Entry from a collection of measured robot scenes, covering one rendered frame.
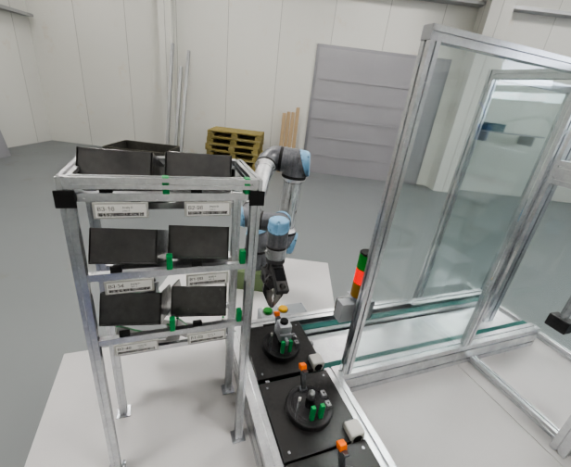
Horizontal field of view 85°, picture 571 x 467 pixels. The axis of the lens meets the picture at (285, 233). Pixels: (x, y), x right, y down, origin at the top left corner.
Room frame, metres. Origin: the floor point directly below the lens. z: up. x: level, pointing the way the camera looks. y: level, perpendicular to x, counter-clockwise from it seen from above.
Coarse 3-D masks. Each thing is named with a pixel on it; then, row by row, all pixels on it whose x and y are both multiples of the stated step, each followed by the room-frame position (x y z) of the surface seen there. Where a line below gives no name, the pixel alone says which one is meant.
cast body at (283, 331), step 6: (282, 318) 0.88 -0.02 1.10; (276, 324) 0.88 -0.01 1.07; (282, 324) 0.86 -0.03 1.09; (288, 324) 0.87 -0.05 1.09; (276, 330) 0.87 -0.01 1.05; (282, 330) 0.85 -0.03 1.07; (288, 330) 0.86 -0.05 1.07; (282, 336) 0.84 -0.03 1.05; (288, 336) 0.85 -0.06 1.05; (288, 342) 0.83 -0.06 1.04
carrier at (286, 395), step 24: (264, 384) 0.71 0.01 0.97; (288, 384) 0.72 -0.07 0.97; (312, 384) 0.73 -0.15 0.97; (288, 408) 0.62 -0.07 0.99; (312, 408) 0.59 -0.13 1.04; (336, 408) 0.65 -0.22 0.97; (288, 432) 0.56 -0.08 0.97; (312, 432) 0.57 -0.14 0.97; (336, 432) 0.58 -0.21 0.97; (360, 432) 0.57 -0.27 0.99; (288, 456) 0.50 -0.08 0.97
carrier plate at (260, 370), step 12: (252, 336) 0.91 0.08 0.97; (300, 336) 0.94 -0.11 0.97; (252, 348) 0.85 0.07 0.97; (300, 348) 0.88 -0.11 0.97; (312, 348) 0.89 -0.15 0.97; (252, 360) 0.79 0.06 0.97; (264, 360) 0.80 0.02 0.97; (300, 360) 0.82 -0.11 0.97; (264, 372) 0.75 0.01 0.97; (276, 372) 0.76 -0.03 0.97; (288, 372) 0.76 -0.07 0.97
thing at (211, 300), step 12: (180, 288) 0.62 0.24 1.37; (192, 288) 0.62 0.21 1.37; (204, 288) 0.63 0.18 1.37; (216, 288) 0.63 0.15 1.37; (180, 300) 0.60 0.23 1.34; (192, 300) 0.61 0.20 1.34; (204, 300) 0.62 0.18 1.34; (216, 300) 0.62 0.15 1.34; (180, 312) 0.59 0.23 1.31; (192, 312) 0.60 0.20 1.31; (204, 312) 0.60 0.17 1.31; (216, 312) 0.61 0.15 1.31
